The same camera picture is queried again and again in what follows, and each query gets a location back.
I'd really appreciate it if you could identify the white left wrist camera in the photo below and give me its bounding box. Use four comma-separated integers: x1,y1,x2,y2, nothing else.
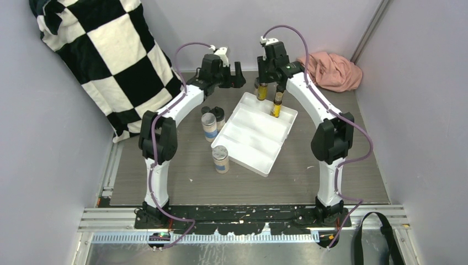
209,45,230,67

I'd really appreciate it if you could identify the black white checkered blanket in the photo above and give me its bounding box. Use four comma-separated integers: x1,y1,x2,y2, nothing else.
29,0,183,142

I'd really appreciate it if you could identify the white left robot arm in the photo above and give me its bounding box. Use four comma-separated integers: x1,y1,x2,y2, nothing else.
136,54,246,229

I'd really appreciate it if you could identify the white divided plastic tray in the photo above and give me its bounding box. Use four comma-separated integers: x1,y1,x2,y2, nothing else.
211,92,298,177

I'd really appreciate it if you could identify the pink cloth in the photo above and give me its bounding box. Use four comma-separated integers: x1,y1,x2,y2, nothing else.
297,51,363,93

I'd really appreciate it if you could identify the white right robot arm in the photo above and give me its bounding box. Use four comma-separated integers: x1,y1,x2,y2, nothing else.
257,38,354,227

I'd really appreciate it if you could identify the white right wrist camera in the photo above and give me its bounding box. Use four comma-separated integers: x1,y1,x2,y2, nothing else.
260,36,279,47

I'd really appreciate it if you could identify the blue-label silver-top shaker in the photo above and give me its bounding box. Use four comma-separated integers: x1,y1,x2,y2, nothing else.
212,146,230,174

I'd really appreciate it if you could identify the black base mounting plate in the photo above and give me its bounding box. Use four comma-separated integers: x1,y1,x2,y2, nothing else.
133,205,352,235

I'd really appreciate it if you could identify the gold-cap yellow sauce bottle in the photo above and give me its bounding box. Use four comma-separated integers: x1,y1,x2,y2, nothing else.
256,83,268,101

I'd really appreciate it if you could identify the black strap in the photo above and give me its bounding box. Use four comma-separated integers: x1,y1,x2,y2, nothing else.
353,212,406,265

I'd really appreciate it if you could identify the blue-label shaker near arm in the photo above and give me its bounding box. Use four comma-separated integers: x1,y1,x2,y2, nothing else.
201,113,218,142

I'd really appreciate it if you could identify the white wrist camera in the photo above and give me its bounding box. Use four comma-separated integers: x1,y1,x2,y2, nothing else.
260,36,279,47
209,45,230,67

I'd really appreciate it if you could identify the black-lid knob grinder jar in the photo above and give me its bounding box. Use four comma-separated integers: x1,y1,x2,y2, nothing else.
201,106,211,115

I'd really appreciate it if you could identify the yellow-label sauce bottle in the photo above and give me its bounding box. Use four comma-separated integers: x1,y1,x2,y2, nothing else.
270,92,284,118

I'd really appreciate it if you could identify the aluminium frame rail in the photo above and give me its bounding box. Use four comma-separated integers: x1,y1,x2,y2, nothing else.
72,139,420,264

